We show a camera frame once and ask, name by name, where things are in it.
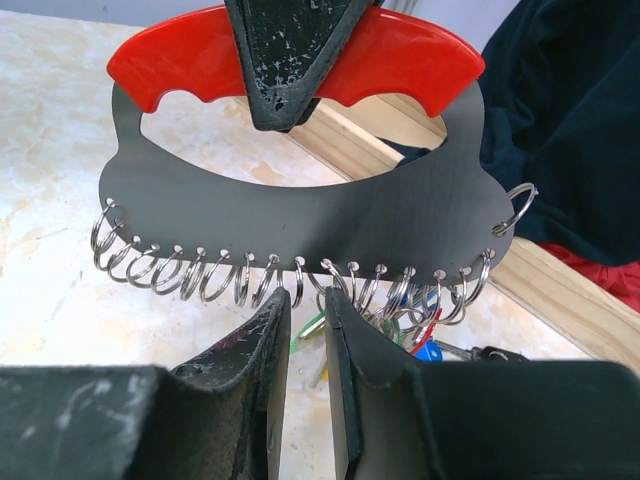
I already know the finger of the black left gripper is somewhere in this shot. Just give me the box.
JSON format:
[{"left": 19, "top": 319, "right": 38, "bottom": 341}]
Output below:
[{"left": 224, "top": 0, "right": 375, "bottom": 133}]

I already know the key with black tag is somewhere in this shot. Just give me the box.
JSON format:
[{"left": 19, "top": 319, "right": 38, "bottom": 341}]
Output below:
[{"left": 439, "top": 342, "right": 531, "bottom": 364}]

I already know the key with blue tag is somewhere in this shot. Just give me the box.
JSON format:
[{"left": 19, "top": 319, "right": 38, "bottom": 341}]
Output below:
[{"left": 411, "top": 339, "right": 443, "bottom": 362}]

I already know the key with green tag on ring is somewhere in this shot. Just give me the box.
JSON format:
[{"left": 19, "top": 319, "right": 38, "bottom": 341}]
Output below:
[{"left": 289, "top": 311, "right": 403, "bottom": 354}]

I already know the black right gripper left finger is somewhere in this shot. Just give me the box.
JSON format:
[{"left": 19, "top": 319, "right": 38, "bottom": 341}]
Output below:
[{"left": 1, "top": 288, "right": 291, "bottom": 479}]

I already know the wooden clothes rack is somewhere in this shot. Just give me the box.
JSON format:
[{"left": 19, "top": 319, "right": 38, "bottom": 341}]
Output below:
[{"left": 287, "top": 94, "right": 639, "bottom": 368}]

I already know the red-handled metal key organizer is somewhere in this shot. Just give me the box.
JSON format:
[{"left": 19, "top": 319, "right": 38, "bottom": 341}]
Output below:
[{"left": 90, "top": 5, "right": 538, "bottom": 324}]

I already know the dark navy vest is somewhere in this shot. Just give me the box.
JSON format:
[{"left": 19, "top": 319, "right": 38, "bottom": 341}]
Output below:
[{"left": 384, "top": 0, "right": 640, "bottom": 269}]

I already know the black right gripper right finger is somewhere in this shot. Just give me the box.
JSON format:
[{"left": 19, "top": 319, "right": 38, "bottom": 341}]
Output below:
[{"left": 326, "top": 289, "right": 639, "bottom": 479}]

